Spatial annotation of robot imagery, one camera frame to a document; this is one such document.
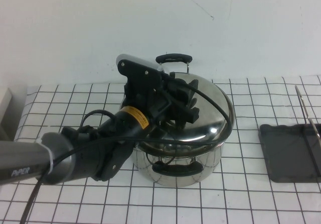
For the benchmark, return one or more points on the white side cabinet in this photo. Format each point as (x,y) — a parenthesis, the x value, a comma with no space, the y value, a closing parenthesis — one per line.
(6,108)

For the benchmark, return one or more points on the stainless steel lid black knob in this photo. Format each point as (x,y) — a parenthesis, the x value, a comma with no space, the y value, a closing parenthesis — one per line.
(210,118)

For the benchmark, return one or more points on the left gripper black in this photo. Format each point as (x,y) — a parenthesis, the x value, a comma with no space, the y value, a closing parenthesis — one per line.
(160,103)

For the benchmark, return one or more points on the left grey black robot arm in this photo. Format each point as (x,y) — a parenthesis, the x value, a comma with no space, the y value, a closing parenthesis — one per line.
(25,153)

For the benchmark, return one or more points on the white black-grid tablecloth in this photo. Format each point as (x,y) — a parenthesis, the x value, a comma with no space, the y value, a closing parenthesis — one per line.
(225,204)

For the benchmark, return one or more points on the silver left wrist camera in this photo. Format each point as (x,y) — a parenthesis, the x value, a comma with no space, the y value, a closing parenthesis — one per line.
(135,58)

